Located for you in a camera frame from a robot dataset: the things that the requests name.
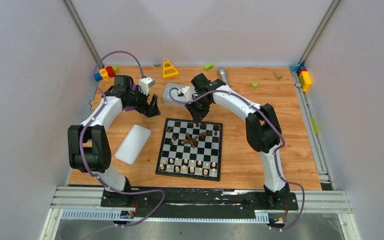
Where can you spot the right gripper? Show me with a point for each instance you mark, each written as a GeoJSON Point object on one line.
{"type": "Point", "coordinates": [198, 116]}

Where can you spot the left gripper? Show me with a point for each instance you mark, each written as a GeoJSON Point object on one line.
{"type": "Point", "coordinates": [144, 103]}

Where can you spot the black white chessboard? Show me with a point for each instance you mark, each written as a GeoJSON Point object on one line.
{"type": "Point", "coordinates": [191, 150]}

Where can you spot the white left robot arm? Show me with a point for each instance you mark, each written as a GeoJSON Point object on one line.
{"type": "Point", "coordinates": [88, 146]}

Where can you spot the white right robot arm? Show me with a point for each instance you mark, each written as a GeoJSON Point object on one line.
{"type": "Point", "coordinates": [262, 128]}

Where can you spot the white rectangular box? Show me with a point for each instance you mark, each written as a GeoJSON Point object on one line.
{"type": "Point", "coordinates": [170, 96]}

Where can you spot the purple metronome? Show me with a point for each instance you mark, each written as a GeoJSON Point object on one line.
{"type": "Point", "coordinates": [129, 99]}

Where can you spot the white box lid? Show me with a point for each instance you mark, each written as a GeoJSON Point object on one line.
{"type": "Point", "coordinates": [132, 145]}

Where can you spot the silver microphone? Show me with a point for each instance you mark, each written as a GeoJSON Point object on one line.
{"type": "Point", "coordinates": [222, 73]}

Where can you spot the yellow triangular toy block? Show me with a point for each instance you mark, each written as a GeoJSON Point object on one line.
{"type": "Point", "coordinates": [169, 70]}

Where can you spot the green block in corner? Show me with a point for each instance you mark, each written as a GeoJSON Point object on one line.
{"type": "Point", "coordinates": [116, 69]}

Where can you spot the red cylinder block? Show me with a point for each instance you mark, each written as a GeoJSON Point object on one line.
{"type": "Point", "coordinates": [110, 71]}

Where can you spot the small green cube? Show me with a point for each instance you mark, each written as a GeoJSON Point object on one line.
{"type": "Point", "coordinates": [254, 85]}

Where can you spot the yellow cylinder block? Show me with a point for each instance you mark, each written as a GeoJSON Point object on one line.
{"type": "Point", "coordinates": [104, 74]}

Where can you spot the blue toy block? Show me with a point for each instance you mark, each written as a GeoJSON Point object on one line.
{"type": "Point", "coordinates": [98, 77]}

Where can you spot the brown wooden block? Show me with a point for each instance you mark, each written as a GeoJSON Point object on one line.
{"type": "Point", "coordinates": [278, 75]}

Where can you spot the stacked coloured blocks right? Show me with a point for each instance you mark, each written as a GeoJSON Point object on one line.
{"type": "Point", "coordinates": [303, 76]}

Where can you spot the green block near wall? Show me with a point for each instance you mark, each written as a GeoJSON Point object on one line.
{"type": "Point", "coordinates": [208, 66]}

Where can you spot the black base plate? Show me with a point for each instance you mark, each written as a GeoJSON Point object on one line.
{"type": "Point", "coordinates": [197, 203]}

